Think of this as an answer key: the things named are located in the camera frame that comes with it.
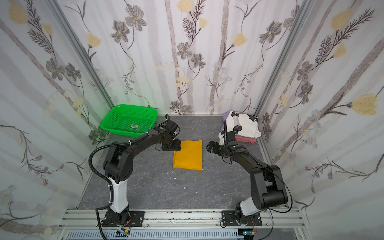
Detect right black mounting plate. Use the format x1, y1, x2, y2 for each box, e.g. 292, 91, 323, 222
221, 209, 263, 227

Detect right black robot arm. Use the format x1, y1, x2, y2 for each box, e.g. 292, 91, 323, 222
206, 120, 291, 226

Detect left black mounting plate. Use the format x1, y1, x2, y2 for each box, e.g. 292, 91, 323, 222
101, 211, 145, 227

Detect white black folded t shirt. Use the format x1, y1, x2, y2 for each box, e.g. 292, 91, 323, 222
226, 111, 262, 139

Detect left black corrugated cable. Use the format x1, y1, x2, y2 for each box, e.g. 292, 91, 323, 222
87, 133, 151, 240

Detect green plastic basket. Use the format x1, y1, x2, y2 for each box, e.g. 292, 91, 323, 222
100, 105, 159, 138

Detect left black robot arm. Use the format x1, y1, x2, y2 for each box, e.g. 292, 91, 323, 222
102, 120, 181, 227

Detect left corner aluminium post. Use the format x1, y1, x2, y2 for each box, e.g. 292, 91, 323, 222
45, 0, 115, 110

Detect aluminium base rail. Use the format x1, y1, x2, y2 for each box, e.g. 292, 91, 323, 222
58, 208, 310, 240

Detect yellow t shirt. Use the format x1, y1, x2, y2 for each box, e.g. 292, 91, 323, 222
173, 141, 203, 171

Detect right corner aluminium post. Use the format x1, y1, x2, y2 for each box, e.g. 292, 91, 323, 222
254, 0, 316, 116

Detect corner aluminium post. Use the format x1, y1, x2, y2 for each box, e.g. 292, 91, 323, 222
254, 0, 316, 116
45, 0, 115, 110

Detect purple folded t shirt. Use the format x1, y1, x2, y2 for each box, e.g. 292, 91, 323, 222
220, 111, 231, 131

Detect black mounting plate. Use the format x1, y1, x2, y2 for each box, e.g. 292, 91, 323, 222
221, 209, 263, 227
101, 211, 145, 227

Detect pink folded t shirt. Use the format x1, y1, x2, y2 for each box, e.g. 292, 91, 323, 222
235, 135, 257, 144

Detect white slotted cable duct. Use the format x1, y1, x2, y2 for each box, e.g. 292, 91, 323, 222
66, 229, 245, 240

